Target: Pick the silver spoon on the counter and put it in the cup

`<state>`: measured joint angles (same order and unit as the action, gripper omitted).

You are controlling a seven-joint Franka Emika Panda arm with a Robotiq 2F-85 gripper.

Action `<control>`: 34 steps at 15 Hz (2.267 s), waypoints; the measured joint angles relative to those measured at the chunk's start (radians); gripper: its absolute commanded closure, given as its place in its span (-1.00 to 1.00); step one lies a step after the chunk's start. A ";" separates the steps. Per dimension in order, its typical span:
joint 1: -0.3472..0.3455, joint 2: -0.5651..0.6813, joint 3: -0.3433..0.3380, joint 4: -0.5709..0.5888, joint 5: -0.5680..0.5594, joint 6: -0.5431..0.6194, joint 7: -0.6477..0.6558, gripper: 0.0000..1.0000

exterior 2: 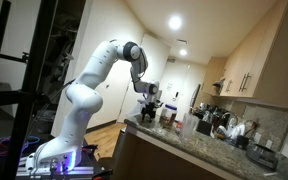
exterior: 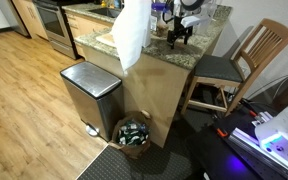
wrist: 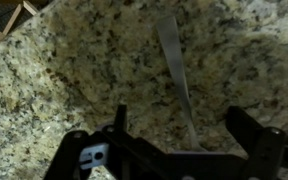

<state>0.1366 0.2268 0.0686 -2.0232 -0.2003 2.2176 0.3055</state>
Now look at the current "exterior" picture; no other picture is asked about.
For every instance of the tall clear plastic cup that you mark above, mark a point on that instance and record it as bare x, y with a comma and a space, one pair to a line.
210, 23

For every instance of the wooden chair with grey seat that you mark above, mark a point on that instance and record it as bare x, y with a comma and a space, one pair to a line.
217, 68

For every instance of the brown paper bag with cans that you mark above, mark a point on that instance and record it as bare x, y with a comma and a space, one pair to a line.
132, 151

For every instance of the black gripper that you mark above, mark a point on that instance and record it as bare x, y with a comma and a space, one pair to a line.
179, 28

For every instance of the stainless steel trash can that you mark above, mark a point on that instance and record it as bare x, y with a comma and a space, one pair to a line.
90, 86

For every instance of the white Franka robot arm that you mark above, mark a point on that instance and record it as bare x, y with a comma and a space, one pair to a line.
287, 126

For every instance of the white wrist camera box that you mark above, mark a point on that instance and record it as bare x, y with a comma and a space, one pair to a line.
192, 20

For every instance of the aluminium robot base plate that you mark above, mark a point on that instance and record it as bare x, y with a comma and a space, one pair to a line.
250, 143

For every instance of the kitchen sink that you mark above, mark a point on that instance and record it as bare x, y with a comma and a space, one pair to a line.
105, 12

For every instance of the wooden drawer cabinet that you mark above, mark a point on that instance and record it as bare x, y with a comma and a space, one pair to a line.
84, 26

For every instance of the grey refrigerator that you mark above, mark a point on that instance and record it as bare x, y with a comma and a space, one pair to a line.
10, 16

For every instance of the light cutting board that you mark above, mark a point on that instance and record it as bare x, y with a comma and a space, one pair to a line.
105, 39

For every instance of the orange clamp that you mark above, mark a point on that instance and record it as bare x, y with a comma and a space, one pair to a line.
221, 132

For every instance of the stainless steel oven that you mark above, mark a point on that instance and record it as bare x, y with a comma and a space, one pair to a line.
52, 23

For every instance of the black robot cart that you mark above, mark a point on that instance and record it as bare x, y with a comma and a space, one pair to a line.
210, 156

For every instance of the wooden tall cabinet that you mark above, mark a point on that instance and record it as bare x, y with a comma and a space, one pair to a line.
30, 16

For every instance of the kitchen island with granite top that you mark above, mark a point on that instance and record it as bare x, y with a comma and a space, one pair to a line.
157, 90

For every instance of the dark floor mat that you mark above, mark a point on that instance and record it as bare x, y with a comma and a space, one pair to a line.
157, 163

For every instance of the clear jar with blue lid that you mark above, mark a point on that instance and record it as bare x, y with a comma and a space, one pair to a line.
160, 26

